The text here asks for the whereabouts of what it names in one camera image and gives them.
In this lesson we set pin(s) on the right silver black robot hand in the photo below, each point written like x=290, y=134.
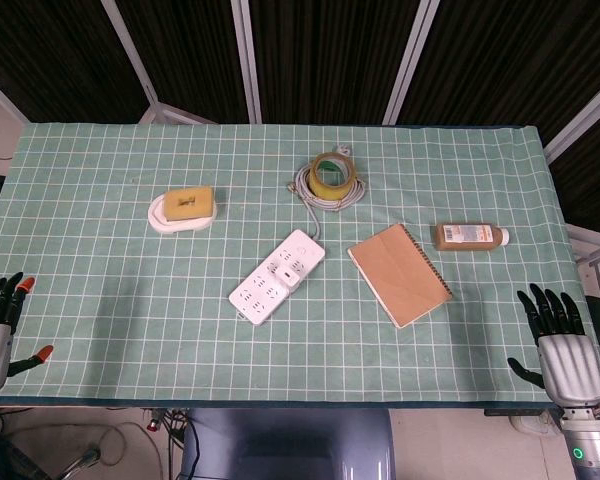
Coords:
x=570, y=360

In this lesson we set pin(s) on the white power strip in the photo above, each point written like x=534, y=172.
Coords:
x=260, y=295

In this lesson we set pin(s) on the white plug adapter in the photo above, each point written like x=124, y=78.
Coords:
x=290, y=278

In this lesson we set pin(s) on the right blue silver robot arm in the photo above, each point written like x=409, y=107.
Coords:
x=587, y=445

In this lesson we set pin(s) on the green white grid tablecloth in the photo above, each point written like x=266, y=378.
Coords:
x=130, y=310

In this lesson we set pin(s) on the brown bottle white cap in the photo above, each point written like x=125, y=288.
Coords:
x=467, y=237

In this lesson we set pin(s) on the wooden board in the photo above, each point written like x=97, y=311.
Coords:
x=400, y=275

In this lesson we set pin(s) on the white soap dish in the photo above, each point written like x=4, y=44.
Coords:
x=180, y=227

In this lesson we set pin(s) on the yellow sponge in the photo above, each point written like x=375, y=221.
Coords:
x=187, y=202

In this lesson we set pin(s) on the dark teal under cloth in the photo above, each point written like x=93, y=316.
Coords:
x=230, y=403

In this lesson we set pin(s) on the yellow tape roll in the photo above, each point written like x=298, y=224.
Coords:
x=330, y=192

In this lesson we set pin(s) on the blue grey robot torso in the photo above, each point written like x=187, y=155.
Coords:
x=285, y=445

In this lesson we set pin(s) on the white partition frame post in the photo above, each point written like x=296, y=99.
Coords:
x=247, y=60
x=405, y=60
x=130, y=50

